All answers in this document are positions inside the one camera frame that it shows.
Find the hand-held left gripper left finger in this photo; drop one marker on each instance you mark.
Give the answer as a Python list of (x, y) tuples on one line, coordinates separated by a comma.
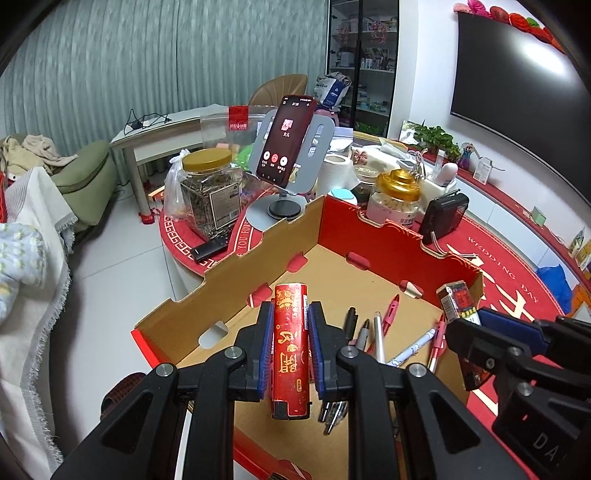
[(267, 350)]

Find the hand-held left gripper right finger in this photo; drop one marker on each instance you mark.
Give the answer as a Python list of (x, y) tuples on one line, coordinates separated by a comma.
[(318, 350)]

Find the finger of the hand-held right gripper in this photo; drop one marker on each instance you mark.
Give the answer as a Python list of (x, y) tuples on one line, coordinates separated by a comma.
[(475, 341), (517, 330)]

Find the red gold-print packet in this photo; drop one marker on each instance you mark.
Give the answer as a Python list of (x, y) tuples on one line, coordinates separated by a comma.
[(291, 350)]

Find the red pen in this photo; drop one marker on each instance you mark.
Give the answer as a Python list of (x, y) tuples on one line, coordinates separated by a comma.
[(436, 344)]

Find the grey black pen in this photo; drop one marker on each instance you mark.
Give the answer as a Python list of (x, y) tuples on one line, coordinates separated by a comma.
[(362, 334)]

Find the white red cigarette pack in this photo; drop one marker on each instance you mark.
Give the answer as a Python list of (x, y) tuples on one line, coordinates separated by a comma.
[(457, 297)]

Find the white silver pen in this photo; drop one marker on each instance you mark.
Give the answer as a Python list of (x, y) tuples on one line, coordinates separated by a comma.
[(378, 337)]

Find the light blue pen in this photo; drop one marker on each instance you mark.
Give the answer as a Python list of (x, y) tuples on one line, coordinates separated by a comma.
[(411, 346)]

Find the red cardboard box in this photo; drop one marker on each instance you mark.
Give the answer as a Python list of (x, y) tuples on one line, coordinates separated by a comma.
[(323, 272)]

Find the pink pen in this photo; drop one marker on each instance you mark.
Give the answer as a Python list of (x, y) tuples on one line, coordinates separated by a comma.
[(391, 309)]

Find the blue shopping bag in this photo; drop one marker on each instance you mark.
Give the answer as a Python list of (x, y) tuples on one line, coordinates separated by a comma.
[(551, 281)]

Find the orange paper bag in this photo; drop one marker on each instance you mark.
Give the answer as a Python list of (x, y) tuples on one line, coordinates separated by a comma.
[(581, 300)]

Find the red round table mat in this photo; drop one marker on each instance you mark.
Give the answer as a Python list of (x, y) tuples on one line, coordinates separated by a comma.
[(503, 258)]

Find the yellow snack bag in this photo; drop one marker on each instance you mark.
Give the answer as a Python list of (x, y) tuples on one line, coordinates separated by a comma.
[(585, 256)]

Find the white green snack bag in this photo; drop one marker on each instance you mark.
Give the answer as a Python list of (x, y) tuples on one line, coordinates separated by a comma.
[(579, 242)]

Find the pale green box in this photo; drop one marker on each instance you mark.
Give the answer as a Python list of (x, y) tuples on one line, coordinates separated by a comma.
[(537, 216)]

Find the black remote control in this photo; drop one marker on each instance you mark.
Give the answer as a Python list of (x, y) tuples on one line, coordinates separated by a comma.
[(210, 249)]

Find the white cabinet with red top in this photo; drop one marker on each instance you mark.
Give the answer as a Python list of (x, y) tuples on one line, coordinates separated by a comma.
[(508, 207)]

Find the black radio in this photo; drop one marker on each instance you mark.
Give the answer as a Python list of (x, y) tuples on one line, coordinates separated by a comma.
[(443, 217)]

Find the grey phone stand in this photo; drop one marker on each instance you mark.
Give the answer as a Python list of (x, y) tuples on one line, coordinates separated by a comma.
[(256, 214)]

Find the dark red slipper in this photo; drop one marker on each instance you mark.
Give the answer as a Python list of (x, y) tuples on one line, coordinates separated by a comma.
[(122, 392)]

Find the light blue lid container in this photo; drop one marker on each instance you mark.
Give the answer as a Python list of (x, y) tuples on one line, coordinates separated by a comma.
[(344, 196)]

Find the gold-lid jar of seeds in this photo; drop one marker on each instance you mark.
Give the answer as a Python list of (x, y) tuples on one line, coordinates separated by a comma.
[(207, 203)]

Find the gold-lid jar of white pieces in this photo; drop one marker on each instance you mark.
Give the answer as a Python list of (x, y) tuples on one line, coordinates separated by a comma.
[(397, 198)]

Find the small white card box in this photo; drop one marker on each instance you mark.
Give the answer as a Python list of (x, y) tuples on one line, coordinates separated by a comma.
[(482, 168)]

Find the white bottle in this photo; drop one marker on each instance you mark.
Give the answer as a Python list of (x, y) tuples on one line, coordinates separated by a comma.
[(447, 175)]

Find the toilet paper roll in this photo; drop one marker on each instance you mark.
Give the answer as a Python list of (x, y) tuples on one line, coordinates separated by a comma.
[(334, 173)]

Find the small red floor item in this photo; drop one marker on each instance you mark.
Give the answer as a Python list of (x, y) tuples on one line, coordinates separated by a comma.
[(147, 217)]

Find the small doll figure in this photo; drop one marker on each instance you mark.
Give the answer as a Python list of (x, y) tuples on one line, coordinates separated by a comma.
[(467, 157)]

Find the clear plastic bag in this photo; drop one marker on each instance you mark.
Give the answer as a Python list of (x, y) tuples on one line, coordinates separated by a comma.
[(173, 194)]

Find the pink shell ornament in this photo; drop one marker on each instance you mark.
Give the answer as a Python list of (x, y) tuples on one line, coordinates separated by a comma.
[(360, 156)]

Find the white tissue pack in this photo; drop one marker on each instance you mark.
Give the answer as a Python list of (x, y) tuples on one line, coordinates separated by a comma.
[(388, 157)]

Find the green potted plants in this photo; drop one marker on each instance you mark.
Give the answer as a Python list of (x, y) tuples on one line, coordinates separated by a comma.
[(436, 136)]

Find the red-case smartphone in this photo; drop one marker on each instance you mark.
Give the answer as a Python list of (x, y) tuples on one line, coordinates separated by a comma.
[(286, 138)]

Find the red-label zip bag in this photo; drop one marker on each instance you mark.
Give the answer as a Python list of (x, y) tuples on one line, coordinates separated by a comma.
[(217, 138)]

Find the white fringed cloth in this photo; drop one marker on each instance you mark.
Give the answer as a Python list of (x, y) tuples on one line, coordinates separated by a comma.
[(32, 346)]

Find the pink stool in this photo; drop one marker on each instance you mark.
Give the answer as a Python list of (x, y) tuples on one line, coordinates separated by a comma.
[(327, 115)]

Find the white desk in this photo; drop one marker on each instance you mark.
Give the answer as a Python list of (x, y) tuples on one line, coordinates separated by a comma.
[(157, 138)]

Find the black television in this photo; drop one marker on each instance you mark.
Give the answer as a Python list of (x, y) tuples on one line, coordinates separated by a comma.
[(521, 83)]

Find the green sofa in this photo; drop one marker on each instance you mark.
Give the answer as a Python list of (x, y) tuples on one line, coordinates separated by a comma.
[(87, 180)]

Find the blue white bag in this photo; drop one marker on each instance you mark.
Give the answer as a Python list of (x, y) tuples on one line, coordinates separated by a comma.
[(333, 90)]

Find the tan plastic chair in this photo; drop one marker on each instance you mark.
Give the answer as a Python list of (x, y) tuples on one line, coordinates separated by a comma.
[(281, 87)]

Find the pale floral cloth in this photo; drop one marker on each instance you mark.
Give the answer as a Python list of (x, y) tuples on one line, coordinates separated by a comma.
[(18, 258)]

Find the glass door cabinet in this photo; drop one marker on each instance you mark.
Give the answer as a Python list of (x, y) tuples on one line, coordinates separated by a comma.
[(362, 60)]

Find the beige clothes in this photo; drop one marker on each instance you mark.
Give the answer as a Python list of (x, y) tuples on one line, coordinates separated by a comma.
[(27, 147)]

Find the colourful paper ball garland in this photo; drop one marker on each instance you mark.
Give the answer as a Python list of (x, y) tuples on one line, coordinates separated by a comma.
[(508, 16)]

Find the grey green curtain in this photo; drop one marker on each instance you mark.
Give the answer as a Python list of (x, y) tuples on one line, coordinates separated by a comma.
[(138, 60)]

